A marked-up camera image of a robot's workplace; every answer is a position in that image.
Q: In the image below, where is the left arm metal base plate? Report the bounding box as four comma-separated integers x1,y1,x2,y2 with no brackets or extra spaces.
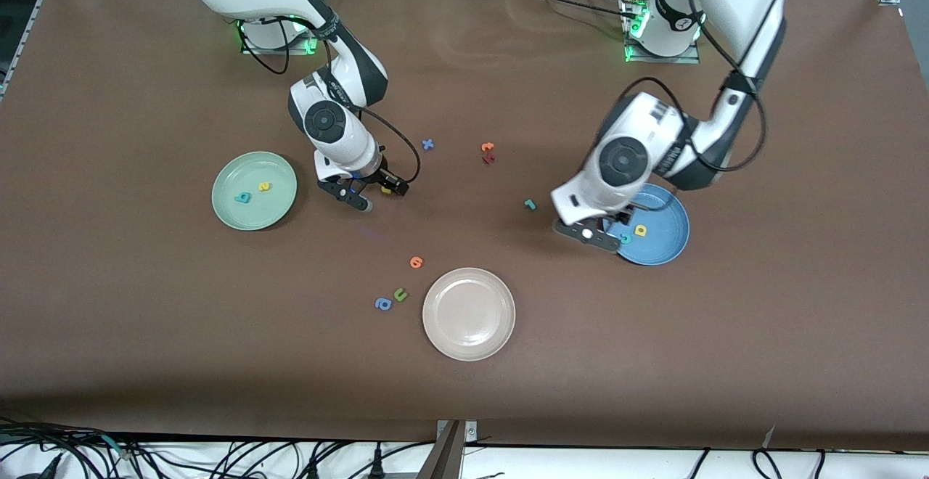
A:
621,0,701,65

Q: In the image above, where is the long aluminium frame rail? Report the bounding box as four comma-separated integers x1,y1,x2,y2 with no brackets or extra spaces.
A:
0,0,73,102

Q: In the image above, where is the black looped cable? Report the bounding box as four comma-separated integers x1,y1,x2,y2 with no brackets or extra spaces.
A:
751,449,828,479

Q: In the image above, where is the beige plate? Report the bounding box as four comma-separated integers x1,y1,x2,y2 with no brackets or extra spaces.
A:
422,267,517,362

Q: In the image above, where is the metal table edge bracket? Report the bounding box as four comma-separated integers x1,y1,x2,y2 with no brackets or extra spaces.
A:
417,419,480,479

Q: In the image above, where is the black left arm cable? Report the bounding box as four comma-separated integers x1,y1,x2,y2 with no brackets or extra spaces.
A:
613,0,766,211

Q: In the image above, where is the green plate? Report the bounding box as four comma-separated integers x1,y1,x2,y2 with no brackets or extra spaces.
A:
211,151,298,232

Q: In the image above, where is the tangled black cable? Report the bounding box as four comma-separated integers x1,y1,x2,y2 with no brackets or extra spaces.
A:
0,417,146,479

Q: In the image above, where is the blue plate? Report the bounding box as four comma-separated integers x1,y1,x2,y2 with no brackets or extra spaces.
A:
602,183,691,267

